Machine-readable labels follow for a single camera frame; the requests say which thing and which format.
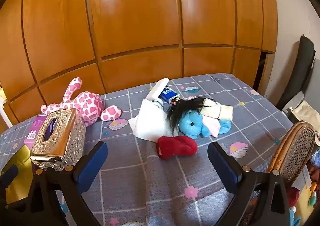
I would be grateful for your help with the pink spotted plush toy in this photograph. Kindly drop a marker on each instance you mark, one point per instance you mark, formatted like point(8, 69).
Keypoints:
point(87, 103)

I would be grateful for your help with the white flat case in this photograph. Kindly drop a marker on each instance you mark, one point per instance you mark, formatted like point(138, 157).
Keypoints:
point(157, 90)

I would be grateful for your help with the rattan chair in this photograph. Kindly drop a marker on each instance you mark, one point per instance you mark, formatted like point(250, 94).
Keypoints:
point(297, 151)

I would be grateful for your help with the cream dishcloth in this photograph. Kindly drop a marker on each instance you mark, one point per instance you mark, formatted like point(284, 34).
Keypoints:
point(225, 112)

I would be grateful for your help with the black chair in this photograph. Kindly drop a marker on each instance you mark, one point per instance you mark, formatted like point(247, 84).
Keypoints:
point(300, 66)

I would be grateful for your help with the purple cardboard box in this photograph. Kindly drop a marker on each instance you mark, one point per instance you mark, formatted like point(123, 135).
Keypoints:
point(35, 128)

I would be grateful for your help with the black beaded wig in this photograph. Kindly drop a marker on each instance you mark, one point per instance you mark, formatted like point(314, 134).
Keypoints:
point(185, 105)

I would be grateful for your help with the blue plush toy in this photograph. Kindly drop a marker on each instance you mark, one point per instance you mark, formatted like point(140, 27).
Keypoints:
point(190, 123)

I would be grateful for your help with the white pole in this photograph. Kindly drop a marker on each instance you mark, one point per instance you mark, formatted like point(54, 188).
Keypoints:
point(5, 116)

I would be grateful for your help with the wooden wardrobe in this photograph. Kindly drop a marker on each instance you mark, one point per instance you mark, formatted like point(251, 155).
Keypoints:
point(137, 16)

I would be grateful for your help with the grey checked bed sheet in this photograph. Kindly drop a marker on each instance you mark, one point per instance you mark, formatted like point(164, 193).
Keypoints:
point(140, 178)

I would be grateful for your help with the red sock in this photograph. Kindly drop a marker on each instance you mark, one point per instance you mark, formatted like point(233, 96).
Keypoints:
point(177, 147)

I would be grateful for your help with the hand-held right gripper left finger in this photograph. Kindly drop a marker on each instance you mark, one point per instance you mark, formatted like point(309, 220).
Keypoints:
point(92, 166)

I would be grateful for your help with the small blue box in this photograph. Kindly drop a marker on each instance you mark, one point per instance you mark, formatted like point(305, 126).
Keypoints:
point(167, 95)

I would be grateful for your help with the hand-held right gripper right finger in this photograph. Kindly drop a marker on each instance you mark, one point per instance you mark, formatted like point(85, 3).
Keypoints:
point(222, 168)

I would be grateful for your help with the beige bag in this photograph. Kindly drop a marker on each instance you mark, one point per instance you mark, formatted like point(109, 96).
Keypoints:
point(306, 113)

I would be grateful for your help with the yellow bag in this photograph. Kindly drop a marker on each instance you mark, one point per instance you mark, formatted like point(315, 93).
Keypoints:
point(20, 161)

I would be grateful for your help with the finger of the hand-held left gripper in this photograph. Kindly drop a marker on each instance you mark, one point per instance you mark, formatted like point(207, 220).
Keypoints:
point(8, 174)

